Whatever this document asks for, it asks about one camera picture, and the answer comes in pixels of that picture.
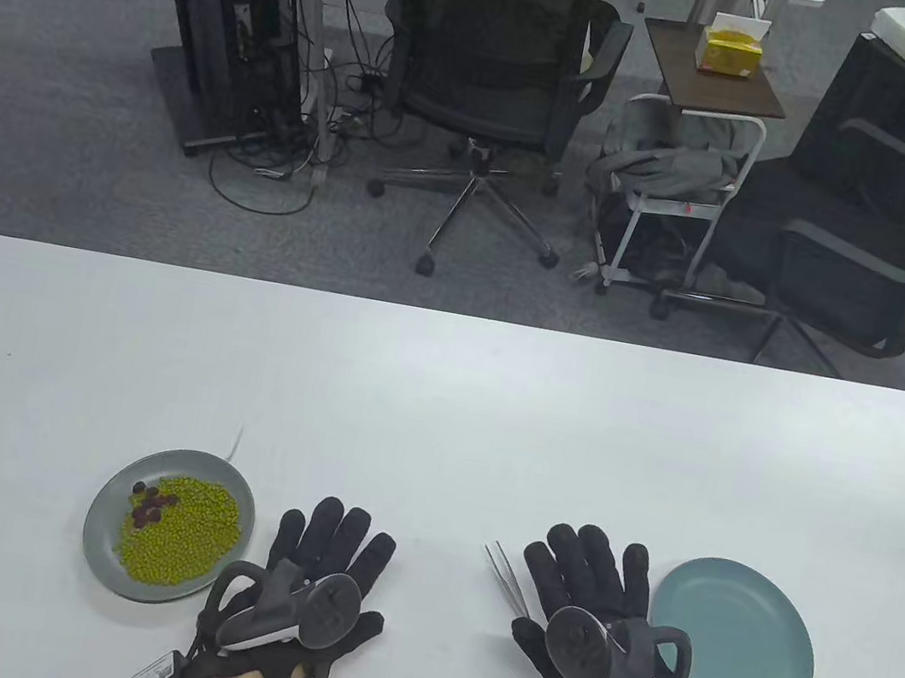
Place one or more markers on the person's right hand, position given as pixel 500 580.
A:
pixel 596 571

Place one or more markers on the person's left hand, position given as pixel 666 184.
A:
pixel 324 534

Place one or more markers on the metal tweezers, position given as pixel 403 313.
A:
pixel 520 598

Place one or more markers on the pile of green beans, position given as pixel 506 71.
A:
pixel 185 537

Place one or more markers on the teal plate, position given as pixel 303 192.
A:
pixel 740 639

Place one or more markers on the pile of dark red cranberries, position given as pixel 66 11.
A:
pixel 148 512

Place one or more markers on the grey plate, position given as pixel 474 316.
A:
pixel 100 540

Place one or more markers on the grey shoe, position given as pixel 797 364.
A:
pixel 730 286

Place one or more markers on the black padded office chair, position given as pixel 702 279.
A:
pixel 843 283

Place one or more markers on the grey jacket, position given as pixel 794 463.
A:
pixel 672 168

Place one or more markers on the black power strip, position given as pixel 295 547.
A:
pixel 369 84

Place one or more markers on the brown top side table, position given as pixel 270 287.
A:
pixel 703 86

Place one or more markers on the yellow tissue box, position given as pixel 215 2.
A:
pixel 729 56

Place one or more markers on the black mesh office chair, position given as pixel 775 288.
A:
pixel 488 24

